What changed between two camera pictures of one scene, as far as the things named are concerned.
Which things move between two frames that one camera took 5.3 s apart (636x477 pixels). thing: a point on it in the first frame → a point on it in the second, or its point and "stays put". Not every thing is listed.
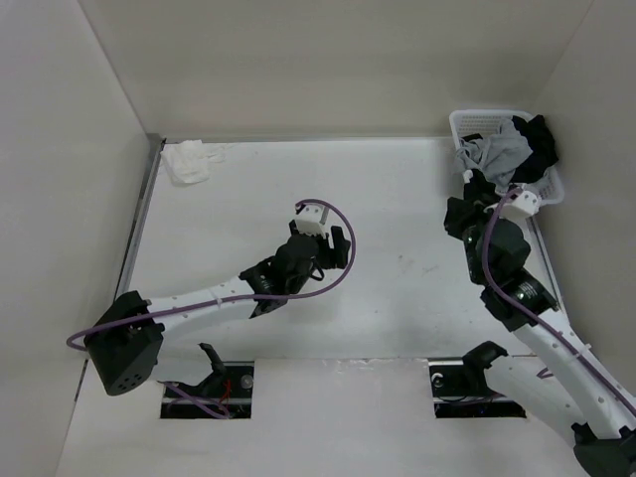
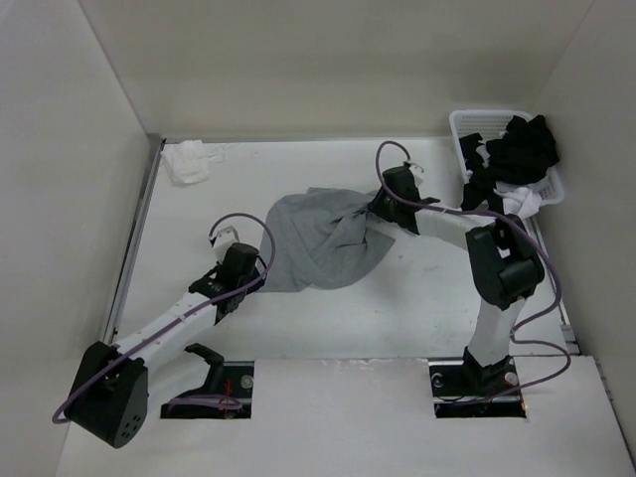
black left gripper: [340, 247] → [254, 276]
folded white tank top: [190, 161] stays put
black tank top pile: [480, 191] stays put
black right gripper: [460, 211] → [376, 207]
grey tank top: [494, 155] → [317, 238]
